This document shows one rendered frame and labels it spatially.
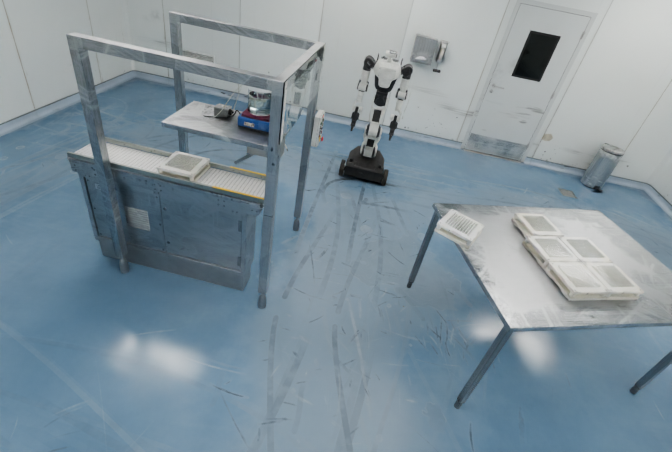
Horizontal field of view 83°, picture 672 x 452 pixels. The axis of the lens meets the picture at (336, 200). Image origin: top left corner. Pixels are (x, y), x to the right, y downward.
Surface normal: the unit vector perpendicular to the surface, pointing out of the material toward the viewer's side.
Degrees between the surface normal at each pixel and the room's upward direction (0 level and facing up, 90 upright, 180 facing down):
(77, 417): 0
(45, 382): 0
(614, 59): 90
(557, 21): 90
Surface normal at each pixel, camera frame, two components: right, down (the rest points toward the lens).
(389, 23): -0.17, 0.54
